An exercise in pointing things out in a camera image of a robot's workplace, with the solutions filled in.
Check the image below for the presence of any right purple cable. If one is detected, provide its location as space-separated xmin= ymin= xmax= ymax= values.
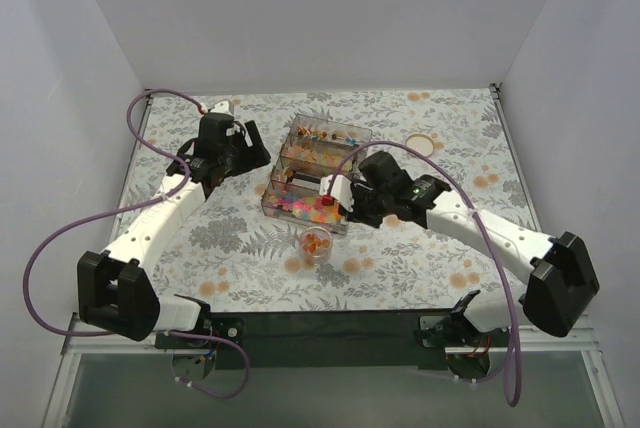
xmin=329 ymin=141 xmax=524 ymax=408

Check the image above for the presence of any clear compartment candy box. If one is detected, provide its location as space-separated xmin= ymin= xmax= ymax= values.
xmin=261 ymin=114 xmax=372 ymax=234

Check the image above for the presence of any floral patterned table mat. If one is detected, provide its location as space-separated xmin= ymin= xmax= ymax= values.
xmin=151 ymin=88 xmax=538 ymax=312

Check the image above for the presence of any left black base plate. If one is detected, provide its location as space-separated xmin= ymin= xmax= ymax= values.
xmin=154 ymin=312 xmax=245 ymax=350

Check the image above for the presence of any round wooden jar lid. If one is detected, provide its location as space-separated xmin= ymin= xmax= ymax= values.
xmin=405 ymin=133 xmax=435 ymax=157

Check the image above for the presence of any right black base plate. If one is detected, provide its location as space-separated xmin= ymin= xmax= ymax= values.
xmin=415 ymin=316 xmax=510 ymax=379

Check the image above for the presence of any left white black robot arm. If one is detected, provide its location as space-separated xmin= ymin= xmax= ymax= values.
xmin=77 ymin=112 xmax=271 ymax=348

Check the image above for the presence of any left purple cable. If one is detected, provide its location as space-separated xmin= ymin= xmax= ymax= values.
xmin=22 ymin=89 xmax=251 ymax=399

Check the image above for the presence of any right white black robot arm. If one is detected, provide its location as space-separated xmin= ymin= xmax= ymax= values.
xmin=329 ymin=151 xmax=600 ymax=346

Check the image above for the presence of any purple cable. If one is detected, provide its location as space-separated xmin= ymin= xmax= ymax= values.
xmin=22 ymin=89 xmax=251 ymax=399
xmin=329 ymin=141 xmax=524 ymax=408

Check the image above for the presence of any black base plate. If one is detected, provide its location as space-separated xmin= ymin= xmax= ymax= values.
xmin=415 ymin=316 xmax=510 ymax=379
xmin=154 ymin=312 xmax=245 ymax=350

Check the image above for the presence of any aluminium frame rail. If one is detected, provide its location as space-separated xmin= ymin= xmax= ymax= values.
xmin=44 ymin=324 xmax=623 ymax=427

